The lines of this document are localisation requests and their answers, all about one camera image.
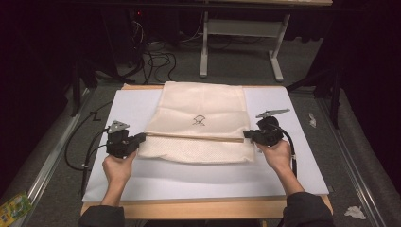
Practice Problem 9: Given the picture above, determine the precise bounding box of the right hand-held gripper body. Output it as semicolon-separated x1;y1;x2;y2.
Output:
255;108;291;148

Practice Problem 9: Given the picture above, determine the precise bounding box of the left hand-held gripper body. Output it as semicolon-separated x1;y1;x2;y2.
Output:
105;120;137;159

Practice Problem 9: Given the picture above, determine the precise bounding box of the cream mesh laundry bag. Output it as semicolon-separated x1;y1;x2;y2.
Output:
137;80;255;165

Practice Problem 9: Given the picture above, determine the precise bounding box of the person's right hand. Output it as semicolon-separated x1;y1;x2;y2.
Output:
254;139;293;174

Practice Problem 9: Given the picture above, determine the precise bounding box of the person's left hand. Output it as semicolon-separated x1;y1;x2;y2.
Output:
101;149;138;187

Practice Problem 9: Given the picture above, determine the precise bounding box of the white board mat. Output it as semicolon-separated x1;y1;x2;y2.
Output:
82;86;330;202

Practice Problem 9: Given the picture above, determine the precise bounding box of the black metal stand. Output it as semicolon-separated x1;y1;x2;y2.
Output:
70;56;127;117
285;67;344;131

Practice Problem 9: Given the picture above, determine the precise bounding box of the wooden table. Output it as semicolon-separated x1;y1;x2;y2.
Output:
79;83;334;220

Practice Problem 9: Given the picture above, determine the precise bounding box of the white metal desk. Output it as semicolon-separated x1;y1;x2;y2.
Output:
199;0;334;83

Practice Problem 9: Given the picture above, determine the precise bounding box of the black computer tower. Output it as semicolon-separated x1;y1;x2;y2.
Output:
100;8;149;67

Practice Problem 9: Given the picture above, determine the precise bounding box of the large crumpled white tissue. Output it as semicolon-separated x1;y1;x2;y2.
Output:
343;205;367;220

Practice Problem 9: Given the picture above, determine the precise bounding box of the green packet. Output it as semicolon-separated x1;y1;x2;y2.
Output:
0;191;33;227

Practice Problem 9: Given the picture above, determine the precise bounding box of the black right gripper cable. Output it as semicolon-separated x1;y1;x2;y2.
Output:
273;122;298;179

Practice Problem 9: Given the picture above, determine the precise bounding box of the metal floor rail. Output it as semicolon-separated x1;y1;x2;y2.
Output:
316;97;392;227
26;88;93;227

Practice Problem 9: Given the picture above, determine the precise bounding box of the black floor cable bundle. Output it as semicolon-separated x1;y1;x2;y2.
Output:
126;18;185;85

